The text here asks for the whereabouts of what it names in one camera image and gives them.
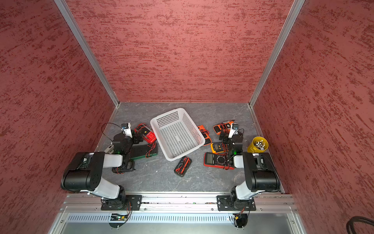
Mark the white plastic perforated basket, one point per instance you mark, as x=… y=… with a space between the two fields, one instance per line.
x=177 y=134

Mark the small red multimeter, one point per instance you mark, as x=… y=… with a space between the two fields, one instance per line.
x=146 y=133

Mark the orange clamp meter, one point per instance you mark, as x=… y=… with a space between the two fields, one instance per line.
x=205 y=134

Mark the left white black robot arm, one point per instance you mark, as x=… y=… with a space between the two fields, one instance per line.
x=84 y=173

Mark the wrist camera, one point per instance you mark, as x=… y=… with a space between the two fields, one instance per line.
x=233 y=130
x=126 y=129

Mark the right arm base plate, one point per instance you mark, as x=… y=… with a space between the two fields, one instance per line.
x=228 y=203

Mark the yellow black multimeter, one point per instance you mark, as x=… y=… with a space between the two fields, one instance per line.
x=218 y=148

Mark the yellow cup with batteries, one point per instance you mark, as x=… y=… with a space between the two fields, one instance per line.
x=258 y=145

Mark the black multimeter with red leads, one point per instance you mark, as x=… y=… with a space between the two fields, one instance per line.
x=182 y=166

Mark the large red black multimeter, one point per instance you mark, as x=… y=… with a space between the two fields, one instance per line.
x=217 y=161

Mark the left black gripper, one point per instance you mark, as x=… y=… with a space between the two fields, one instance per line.
x=136 y=139

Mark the orange multimeter with leads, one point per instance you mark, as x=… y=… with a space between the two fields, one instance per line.
x=224 y=127

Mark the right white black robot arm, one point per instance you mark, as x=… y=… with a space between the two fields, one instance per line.
x=259 y=173

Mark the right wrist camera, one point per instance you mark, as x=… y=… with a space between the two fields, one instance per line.
x=233 y=130

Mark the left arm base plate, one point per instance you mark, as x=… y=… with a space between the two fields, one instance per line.
x=131 y=203

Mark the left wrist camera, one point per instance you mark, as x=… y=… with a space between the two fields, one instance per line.
x=126 y=129

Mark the small black multimeter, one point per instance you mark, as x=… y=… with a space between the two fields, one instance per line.
x=125 y=167

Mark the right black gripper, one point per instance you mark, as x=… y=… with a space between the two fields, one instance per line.
x=235 y=138

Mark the green multimeter face down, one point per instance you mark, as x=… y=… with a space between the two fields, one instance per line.
x=143 y=151

